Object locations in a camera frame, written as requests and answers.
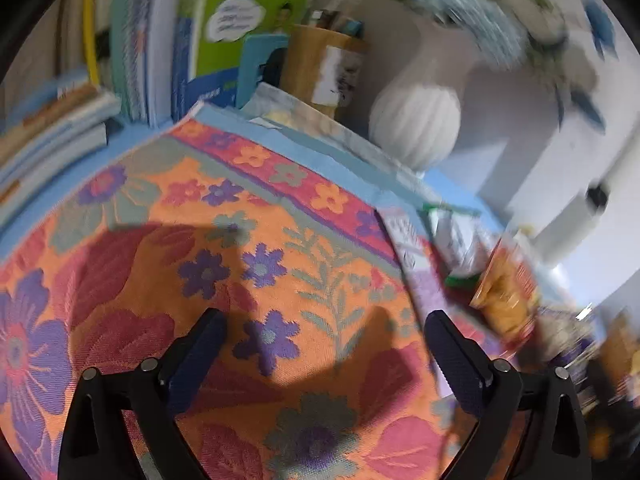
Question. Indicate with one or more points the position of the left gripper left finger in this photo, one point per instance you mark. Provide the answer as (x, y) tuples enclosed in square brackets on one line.
[(96, 443)]

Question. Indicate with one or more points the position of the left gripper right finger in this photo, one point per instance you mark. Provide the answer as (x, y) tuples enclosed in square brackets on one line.
[(553, 443)]

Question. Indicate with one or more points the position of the red fried snack pack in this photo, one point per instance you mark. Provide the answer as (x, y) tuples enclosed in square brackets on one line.
[(507, 294)]

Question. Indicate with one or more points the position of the green white snack pack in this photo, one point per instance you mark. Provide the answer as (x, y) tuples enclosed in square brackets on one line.
[(462, 243)]

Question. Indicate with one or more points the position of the purple white chips bag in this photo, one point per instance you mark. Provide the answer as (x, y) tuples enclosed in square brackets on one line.
[(423, 282)]

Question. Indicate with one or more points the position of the amber ribbed glass bowl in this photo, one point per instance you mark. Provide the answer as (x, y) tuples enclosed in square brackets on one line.
[(603, 362)]

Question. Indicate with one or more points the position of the white desk lamp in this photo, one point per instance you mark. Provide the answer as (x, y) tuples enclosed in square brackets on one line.
[(582, 213)]

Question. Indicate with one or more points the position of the floral woven table mat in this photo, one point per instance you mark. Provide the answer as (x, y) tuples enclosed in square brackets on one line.
[(324, 373)]

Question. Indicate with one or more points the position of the white ribbed vase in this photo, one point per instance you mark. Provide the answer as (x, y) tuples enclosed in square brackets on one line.
[(416, 118)]

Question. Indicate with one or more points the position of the stacked flat books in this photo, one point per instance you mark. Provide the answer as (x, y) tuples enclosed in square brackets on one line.
[(64, 123)]

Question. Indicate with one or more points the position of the wooden pen holder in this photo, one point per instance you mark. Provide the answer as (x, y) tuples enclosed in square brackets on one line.
[(322, 67)]

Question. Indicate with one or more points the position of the blue white artificial flowers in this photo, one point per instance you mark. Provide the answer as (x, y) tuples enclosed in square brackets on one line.
[(555, 45)]

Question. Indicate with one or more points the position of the upright book row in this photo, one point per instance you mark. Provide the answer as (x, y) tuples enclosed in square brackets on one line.
[(138, 49)]

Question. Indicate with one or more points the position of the small blue booklet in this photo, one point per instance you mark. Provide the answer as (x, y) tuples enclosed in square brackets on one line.
[(262, 60)]

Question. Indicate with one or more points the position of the green cover grammar book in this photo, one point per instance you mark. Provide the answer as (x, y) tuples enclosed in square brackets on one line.
[(219, 27)]

